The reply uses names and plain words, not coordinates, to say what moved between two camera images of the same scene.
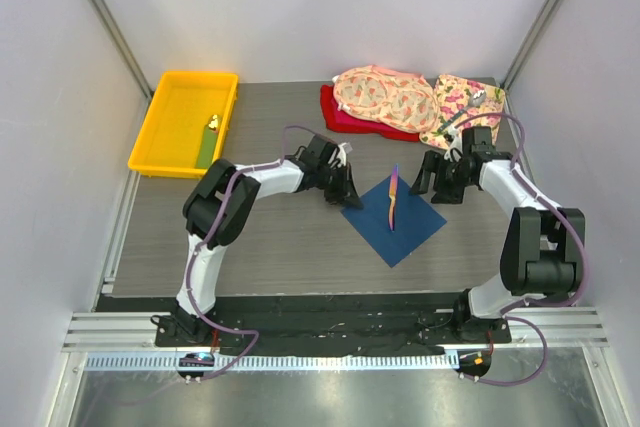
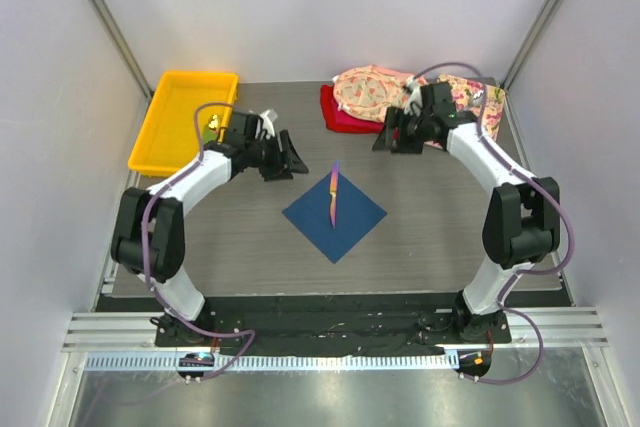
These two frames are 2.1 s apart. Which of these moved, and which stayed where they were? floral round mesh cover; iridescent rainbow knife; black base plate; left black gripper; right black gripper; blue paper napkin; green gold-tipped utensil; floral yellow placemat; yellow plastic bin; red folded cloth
Moved: blue paper napkin; left black gripper; right black gripper; iridescent rainbow knife
Stayed: black base plate; red folded cloth; floral yellow placemat; green gold-tipped utensil; yellow plastic bin; floral round mesh cover
